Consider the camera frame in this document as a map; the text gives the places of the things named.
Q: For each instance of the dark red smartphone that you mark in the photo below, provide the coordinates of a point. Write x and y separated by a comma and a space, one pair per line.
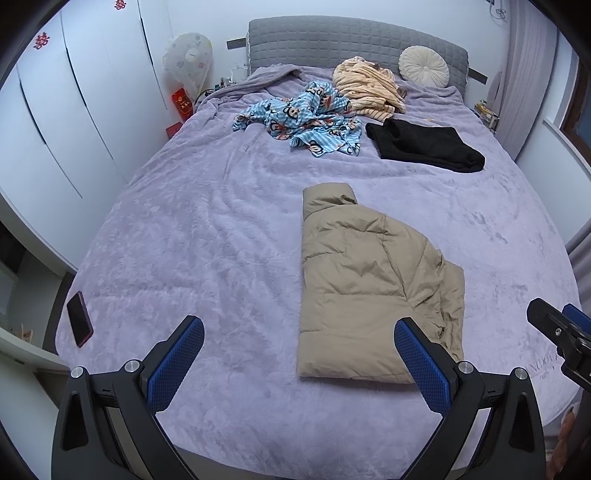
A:
79, 318

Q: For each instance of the beige striped garment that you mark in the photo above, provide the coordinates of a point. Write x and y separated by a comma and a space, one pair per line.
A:
369, 87

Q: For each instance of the white spotted plush pillow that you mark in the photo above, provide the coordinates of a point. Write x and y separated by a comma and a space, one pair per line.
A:
187, 57

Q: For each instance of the small red box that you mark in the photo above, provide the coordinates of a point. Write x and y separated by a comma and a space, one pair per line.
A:
173, 129

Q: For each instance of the white wardrobe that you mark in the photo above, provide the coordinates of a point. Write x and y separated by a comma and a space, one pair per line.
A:
69, 115

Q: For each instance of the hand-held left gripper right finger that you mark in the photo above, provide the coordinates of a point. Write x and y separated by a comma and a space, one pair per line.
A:
420, 364

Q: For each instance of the blue monkey print pajamas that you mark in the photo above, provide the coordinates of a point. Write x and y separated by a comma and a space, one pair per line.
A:
314, 124

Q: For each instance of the small dark bottles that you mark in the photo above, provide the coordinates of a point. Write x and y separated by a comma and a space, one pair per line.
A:
221, 85

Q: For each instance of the grey curtain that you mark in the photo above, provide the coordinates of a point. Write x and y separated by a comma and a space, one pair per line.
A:
580, 249

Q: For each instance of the round cream cushion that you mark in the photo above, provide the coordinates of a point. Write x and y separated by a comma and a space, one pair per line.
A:
424, 67

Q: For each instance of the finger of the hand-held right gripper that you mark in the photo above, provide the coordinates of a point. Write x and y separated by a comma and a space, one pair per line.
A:
542, 314
579, 317

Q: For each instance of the red gift box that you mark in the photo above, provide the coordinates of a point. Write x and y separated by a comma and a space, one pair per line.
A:
181, 104

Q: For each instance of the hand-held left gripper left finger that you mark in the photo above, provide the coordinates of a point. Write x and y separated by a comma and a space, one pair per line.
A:
178, 360

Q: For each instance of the small boxes cluster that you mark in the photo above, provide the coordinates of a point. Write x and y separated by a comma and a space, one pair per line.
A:
487, 114

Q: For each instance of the grey quilted headboard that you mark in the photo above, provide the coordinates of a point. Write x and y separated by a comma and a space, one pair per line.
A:
323, 41

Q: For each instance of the white side desk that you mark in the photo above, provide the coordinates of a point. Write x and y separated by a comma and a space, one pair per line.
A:
27, 353

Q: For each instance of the dark headboard bracket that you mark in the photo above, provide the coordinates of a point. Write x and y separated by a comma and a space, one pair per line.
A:
236, 43
478, 75

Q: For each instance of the beige puffer jacket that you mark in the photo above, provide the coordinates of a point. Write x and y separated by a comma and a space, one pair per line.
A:
360, 277

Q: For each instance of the red paper cutout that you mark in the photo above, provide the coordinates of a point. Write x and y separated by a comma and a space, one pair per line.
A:
119, 4
41, 40

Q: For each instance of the mauve curtain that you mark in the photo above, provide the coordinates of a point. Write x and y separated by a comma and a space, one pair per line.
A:
521, 69

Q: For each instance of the black folded garment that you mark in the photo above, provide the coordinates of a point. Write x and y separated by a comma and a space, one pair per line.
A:
425, 143

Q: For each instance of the brown window frame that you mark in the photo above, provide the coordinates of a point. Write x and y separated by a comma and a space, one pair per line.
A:
577, 104

